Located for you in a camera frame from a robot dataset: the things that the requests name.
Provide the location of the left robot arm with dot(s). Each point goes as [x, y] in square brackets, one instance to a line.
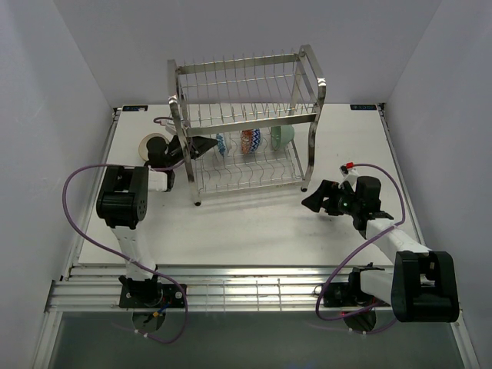
[122, 203]

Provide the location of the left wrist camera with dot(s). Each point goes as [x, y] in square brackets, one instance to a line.
[166, 122]

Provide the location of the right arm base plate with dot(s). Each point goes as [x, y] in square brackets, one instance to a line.
[349, 294]

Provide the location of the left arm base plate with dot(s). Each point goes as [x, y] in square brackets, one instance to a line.
[164, 295]

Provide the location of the blue patterned white bowl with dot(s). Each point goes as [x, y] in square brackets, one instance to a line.
[224, 145]

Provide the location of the aluminium frame rail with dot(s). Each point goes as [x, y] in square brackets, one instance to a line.
[97, 289]

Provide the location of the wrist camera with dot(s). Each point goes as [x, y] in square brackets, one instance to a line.
[349, 173]
[166, 122]

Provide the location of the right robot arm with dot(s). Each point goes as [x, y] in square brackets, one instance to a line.
[420, 287]

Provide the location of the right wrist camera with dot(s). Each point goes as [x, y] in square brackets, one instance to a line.
[349, 173]

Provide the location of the stainless steel dish rack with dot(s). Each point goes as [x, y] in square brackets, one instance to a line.
[242, 93]

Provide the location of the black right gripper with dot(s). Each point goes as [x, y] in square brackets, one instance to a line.
[315, 201]

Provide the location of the red blue zigzag bowl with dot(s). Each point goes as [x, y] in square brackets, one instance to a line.
[250, 141]

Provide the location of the pale green bowl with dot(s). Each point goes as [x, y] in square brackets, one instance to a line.
[281, 136]

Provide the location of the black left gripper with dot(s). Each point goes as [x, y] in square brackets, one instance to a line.
[198, 145]

